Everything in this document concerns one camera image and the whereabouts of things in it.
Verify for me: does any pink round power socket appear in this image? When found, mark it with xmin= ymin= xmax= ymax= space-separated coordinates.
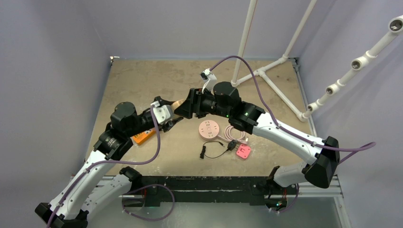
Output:
xmin=198 ymin=120 xmax=220 ymax=141

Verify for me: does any black adapter cable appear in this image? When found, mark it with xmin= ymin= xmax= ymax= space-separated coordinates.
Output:
xmin=199 ymin=141 xmax=230 ymax=160

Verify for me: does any black power adapter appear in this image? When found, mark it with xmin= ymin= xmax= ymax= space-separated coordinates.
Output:
xmin=227 ymin=140 xmax=238 ymax=151

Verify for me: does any beige cube power socket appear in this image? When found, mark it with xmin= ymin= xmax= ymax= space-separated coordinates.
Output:
xmin=171 ymin=99 xmax=185 ymax=120

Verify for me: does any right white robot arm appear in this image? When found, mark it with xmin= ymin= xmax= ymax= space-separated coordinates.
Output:
xmin=174 ymin=82 xmax=340 ymax=193

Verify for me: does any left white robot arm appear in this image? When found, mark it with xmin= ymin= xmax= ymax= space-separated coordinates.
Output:
xmin=35 ymin=97 xmax=181 ymax=228

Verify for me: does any pink square plug adapter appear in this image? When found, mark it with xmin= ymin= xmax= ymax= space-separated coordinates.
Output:
xmin=236 ymin=143 xmax=251 ymax=160

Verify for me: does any orange power strip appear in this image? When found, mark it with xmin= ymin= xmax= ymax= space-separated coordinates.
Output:
xmin=132 ymin=129 xmax=155 ymax=145

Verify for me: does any white pipe with fittings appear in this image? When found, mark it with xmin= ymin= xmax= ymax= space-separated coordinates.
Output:
xmin=303 ymin=16 xmax=403 ymax=119

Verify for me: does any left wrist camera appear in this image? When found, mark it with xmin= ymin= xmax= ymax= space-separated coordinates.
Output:
xmin=150 ymin=101 xmax=173 ymax=125

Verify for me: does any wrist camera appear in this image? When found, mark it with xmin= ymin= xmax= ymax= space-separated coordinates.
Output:
xmin=200 ymin=68 xmax=217 ymax=94
xmin=150 ymin=101 xmax=173 ymax=125

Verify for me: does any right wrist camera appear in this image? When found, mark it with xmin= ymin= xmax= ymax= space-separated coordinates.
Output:
xmin=200 ymin=68 xmax=217 ymax=94

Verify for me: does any pink coiled cable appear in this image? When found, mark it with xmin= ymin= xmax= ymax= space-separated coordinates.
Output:
xmin=219 ymin=124 xmax=251 ymax=144

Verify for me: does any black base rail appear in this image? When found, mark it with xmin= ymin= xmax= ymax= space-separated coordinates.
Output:
xmin=121 ymin=166 xmax=298 ymax=208

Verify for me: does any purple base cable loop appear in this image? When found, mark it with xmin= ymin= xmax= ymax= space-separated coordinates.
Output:
xmin=122 ymin=184 xmax=175 ymax=222

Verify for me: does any white pipe frame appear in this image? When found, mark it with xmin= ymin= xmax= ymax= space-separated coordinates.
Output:
xmin=238 ymin=0 xmax=317 ymax=122

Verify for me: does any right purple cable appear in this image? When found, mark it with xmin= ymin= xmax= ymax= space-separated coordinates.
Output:
xmin=209 ymin=56 xmax=377 ymax=164

